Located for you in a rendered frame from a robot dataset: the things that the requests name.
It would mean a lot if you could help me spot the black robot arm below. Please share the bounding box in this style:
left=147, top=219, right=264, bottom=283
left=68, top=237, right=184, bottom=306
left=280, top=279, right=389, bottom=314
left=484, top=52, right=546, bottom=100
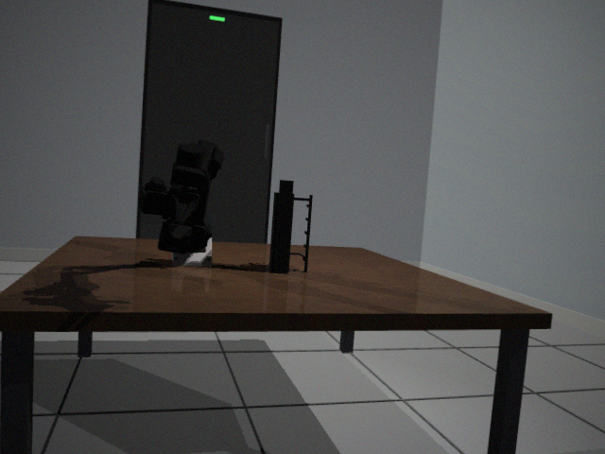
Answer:
left=138, top=139, right=224, bottom=253

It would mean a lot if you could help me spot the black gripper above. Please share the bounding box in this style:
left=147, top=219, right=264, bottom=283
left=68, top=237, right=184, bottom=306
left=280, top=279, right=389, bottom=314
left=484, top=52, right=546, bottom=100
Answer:
left=157, top=166, right=204, bottom=254

